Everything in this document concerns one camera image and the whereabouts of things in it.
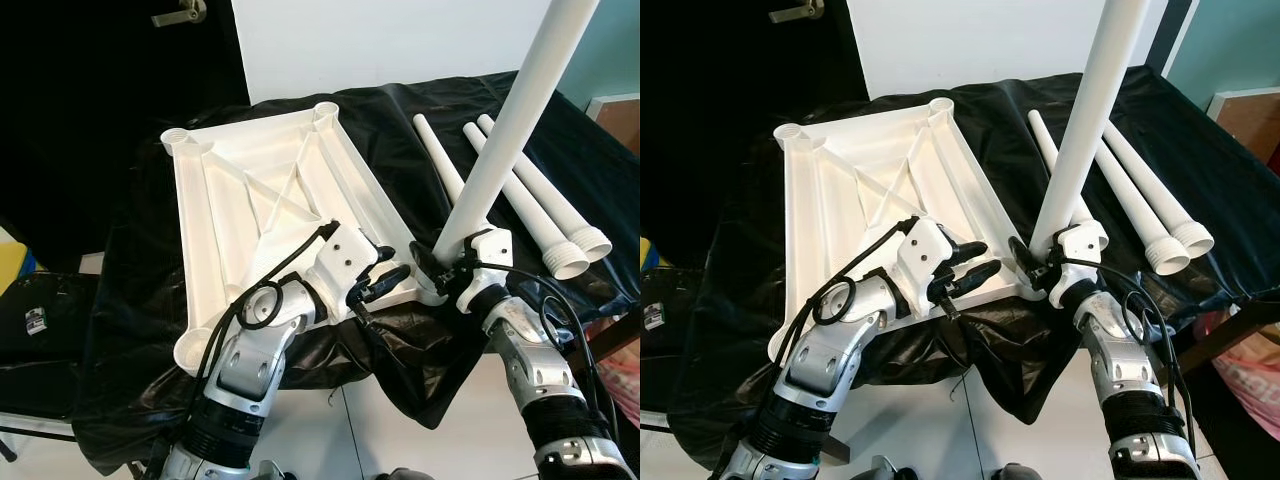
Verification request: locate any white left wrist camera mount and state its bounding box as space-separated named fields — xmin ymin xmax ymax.
xmin=893 ymin=218 xmax=963 ymax=323
xmin=308 ymin=222 xmax=386 ymax=323

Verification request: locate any white plastic children table top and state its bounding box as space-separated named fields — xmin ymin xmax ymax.
xmin=160 ymin=100 xmax=446 ymax=376
xmin=765 ymin=97 xmax=1046 ymax=366

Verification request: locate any black shiny table cloth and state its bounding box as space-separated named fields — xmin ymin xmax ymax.
xmin=70 ymin=70 xmax=641 ymax=476
xmin=665 ymin=65 xmax=1280 ymax=471

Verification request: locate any yellow blue foam mat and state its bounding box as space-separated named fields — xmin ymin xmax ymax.
xmin=0 ymin=228 xmax=26 ymax=296

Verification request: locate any pink plastic bag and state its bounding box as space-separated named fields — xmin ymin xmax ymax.
xmin=1205 ymin=310 xmax=1280 ymax=416
xmin=597 ymin=340 xmax=641 ymax=426

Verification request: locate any brown cardboard box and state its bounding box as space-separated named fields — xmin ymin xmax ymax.
xmin=1205 ymin=88 xmax=1280 ymax=166
xmin=588 ymin=93 xmax=641 ymax=156

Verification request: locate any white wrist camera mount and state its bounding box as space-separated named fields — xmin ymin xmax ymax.
xmin=308 ymin=222 xmax=386 ymax=323
xmin=1045 ymin=222 xmax=1109 ymax=306
xmin=893 ymin=218 xmax=963 ymax=323
xmin=452 ymin=228 xmax=516 ymax=313

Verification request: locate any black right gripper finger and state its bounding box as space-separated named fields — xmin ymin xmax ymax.
xmin=1008 ymin=236 xmax=1048 ymax=291
xmin=410 ymin=243 xmax=456 ymax=294

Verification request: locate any black metal stand leg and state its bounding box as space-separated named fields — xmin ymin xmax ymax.
xmin=0 ymin=410 xmax=81 ymax=463

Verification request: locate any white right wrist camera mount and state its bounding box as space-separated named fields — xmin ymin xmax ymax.
xmin=452 ymin=228 xmax=516 ymax=313
xmin=1045 ymin=222 xmax=1109 ymax=306

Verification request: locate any metal door handle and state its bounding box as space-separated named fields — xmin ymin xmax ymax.
xmin=768 ymin=0 xmax=826 ymax=23
xmin=152 ymin=0 xmax=208 ymax=28

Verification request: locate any black bag with white label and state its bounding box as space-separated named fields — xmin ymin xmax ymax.
xmin=0 ymin=272 xmax=101 ymax=416
xmin=640 ymin=268 xmax=691 ymax=401

